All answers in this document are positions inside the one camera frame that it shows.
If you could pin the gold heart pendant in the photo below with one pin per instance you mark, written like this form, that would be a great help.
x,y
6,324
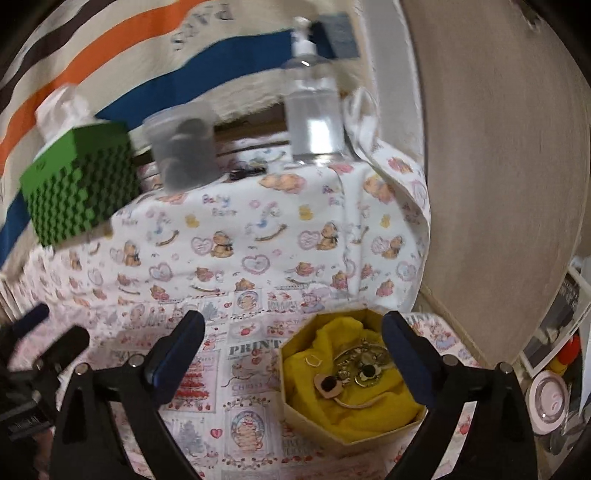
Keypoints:
x,y
323,387

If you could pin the yellow cloth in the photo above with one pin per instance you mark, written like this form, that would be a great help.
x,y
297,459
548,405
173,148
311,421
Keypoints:
x,y
360,415

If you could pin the yellow and red toy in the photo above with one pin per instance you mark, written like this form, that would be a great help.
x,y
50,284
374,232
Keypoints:
x,y
565,355

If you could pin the strawberry print patchwork cloth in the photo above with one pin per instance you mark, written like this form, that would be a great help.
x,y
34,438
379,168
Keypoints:
x,y
240,406

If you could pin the green checkered tissue box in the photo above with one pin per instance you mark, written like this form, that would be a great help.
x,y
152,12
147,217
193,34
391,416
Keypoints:
x,y
78,184

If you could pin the teddy bear print cloth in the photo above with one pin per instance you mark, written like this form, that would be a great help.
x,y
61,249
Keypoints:
x,y
277,221

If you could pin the printed booklet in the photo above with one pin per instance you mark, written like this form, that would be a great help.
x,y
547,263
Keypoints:
x,y
554,318

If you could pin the white tissue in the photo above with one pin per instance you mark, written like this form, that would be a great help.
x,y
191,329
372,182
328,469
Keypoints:
x,y
62,108

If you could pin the striped towel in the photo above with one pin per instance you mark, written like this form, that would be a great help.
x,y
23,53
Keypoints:
x,y
138,55

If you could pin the clear pump bottle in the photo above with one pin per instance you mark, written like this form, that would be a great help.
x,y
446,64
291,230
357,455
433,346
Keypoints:
x,y
314,120

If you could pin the small black clip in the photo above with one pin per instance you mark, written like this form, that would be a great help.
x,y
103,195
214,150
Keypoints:
x,y
244,173

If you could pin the grey-blue box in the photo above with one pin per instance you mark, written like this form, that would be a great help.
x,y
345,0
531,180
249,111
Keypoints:
x,y
339,34

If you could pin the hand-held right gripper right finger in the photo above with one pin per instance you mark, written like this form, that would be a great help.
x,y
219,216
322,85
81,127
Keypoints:
x,y
406,353

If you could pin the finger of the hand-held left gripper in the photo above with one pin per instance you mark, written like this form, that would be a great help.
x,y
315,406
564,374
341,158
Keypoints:
x,y
64,344
28,317

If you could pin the black and gold earring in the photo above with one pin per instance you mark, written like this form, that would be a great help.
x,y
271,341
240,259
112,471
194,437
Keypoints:
x,y
368,371

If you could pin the translucent plastic cup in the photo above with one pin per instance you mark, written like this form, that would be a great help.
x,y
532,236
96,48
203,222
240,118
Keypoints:
x,y
184,147

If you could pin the octagonal cardboard box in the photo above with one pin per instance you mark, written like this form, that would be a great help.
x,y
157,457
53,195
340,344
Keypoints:
x,y
304,429

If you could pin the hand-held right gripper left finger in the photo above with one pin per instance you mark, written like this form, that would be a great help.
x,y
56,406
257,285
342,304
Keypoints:
x,y
178,353

